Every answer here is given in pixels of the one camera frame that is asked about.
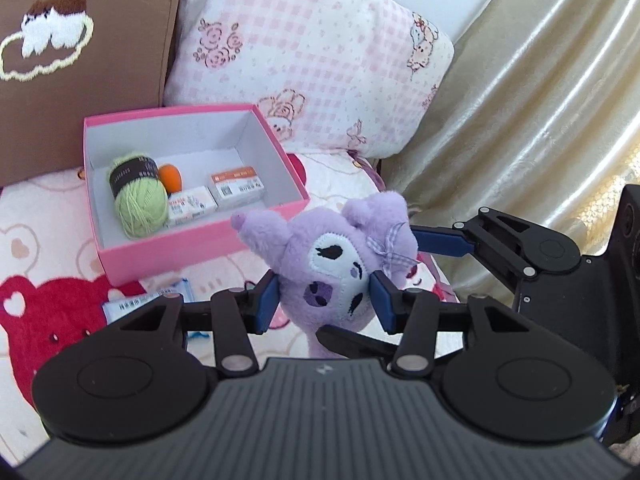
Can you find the small white wipes packet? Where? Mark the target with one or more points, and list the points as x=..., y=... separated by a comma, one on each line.
x=192, y=205

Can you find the beige shiny cloth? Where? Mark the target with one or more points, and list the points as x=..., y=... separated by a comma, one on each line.
x=525, y=135

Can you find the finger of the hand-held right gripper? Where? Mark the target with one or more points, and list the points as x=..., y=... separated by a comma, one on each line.
x=355, y=342
x=440, y=240

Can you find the green yarn ball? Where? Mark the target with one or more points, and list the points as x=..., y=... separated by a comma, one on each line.
x=142, y=205

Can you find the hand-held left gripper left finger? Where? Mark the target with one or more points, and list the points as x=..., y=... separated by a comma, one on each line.
x=265, y=305

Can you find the pink checked pillow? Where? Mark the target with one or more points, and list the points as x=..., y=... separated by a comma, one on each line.
x=310, y=50

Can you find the pink cardboard box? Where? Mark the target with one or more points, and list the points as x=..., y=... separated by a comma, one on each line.
x=165, y=255

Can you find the clear box with orange label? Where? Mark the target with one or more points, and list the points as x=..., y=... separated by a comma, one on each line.
x=237, y=187

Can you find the orange makeup sponge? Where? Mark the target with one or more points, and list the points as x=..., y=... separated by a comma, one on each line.
x=171, y=177

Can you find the blue wet wipes packet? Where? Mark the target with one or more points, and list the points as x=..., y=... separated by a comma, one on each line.
x=140, y=300

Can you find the brown cushion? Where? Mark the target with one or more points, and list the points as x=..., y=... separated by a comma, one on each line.
x=100, y=110

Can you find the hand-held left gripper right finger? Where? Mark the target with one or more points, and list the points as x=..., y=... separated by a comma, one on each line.
x=382, y=302

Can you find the purple plush toy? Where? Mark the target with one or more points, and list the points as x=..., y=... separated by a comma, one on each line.
x=330, y=245

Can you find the red bear printed blanket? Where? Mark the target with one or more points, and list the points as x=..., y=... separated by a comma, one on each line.
x=45, y=240

